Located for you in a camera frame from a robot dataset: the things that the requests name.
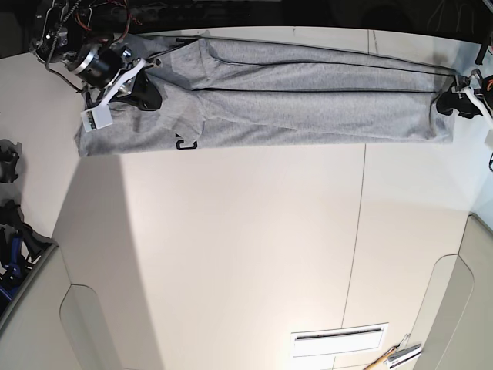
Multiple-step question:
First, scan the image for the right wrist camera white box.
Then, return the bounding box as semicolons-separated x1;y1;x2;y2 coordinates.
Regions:
81;106;113;132

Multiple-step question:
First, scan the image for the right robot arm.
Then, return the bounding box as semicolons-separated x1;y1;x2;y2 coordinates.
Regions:
30;1;162;111

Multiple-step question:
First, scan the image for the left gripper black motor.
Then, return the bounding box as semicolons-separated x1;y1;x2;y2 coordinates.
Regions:
436;68;492;127

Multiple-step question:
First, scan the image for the blue and black equipment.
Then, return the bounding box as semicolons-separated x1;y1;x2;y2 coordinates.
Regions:
1;200;55;311

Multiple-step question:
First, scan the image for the grey T-shirt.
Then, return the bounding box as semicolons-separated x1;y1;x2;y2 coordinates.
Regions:
75;35;457;156

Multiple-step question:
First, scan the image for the black object at left edge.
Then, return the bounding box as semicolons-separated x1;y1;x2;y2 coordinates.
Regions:
1;139;22;183

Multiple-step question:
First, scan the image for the white ceiling air vent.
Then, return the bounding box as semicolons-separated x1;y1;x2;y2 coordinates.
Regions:
291;323;388;358

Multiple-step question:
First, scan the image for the wooden handled tool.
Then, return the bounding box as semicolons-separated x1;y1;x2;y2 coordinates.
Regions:
364;333;411;370

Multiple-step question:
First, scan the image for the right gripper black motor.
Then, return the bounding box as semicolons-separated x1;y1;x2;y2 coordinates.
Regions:
67;43;163;111

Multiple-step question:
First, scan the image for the white flat device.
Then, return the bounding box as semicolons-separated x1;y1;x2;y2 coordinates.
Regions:
384;344;422;369

